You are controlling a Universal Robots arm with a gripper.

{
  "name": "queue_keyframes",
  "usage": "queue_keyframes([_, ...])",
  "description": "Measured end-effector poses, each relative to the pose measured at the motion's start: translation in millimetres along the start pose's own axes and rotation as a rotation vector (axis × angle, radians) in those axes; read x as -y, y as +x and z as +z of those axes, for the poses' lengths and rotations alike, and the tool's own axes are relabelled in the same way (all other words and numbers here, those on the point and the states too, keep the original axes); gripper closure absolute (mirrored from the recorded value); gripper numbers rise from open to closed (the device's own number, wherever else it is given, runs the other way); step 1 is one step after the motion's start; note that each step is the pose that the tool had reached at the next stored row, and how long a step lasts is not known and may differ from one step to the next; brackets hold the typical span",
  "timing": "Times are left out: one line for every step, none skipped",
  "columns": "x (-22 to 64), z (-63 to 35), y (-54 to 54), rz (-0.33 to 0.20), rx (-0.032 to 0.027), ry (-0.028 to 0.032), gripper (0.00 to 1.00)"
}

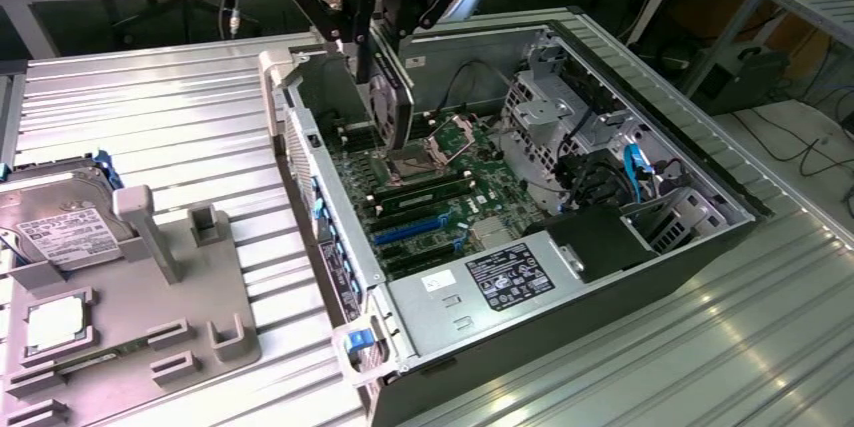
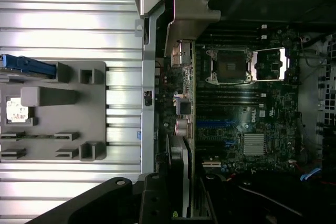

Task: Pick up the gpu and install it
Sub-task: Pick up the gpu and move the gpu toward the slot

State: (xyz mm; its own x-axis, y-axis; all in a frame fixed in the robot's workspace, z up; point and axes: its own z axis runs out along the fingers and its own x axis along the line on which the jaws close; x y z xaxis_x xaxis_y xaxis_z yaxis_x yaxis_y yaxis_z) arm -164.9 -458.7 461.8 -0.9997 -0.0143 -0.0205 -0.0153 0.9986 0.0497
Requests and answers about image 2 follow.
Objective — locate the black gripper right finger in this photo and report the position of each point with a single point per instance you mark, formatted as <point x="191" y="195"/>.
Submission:
<point x="210" y="203"/>

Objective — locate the silver CPU chip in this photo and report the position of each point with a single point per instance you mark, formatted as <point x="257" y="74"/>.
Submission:
<point x="17" y="112"/>

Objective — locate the metal disk bay cage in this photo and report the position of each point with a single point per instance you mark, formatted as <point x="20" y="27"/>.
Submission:
<point x="326" y="95"/>

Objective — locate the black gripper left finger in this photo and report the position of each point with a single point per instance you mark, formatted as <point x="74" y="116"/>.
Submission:
<point x="155" y="203"/>

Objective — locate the metal socket cover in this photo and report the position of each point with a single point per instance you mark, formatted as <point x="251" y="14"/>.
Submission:
<point x="283" y="64"/>

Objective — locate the silver chipset heatsink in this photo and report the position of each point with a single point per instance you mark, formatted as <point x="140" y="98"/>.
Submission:
<point x="253" y="144"/>

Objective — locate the green motherboard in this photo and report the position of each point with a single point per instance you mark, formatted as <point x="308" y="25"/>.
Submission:
<point x="275" y="119"/>

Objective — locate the black RAM slot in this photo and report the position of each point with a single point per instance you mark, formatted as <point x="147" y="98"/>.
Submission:
<point x="236" y="39"/>
<point x="228" y="89"/>
<point x="236" y="34"/>
<point x="228" y="94"/>

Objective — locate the blue expansion slot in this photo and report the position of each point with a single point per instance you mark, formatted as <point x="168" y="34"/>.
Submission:
<point x="215" y="123"/>

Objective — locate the grey parts rack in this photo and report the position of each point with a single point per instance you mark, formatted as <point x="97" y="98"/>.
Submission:
<point x="86" y="108"/>

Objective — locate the white expansion slot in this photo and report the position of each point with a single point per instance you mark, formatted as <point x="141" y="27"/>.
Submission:
<point x="211" y="165"/>

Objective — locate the CPU socket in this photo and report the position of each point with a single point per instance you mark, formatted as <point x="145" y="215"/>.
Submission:
<point x="228" y="66"/>

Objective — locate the green RAM stick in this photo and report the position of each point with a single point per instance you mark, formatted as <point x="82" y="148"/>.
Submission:
<point x="39" y="137"/>

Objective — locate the open black PC case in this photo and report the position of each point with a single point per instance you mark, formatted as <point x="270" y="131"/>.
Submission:
<point x="149" y="82"/>

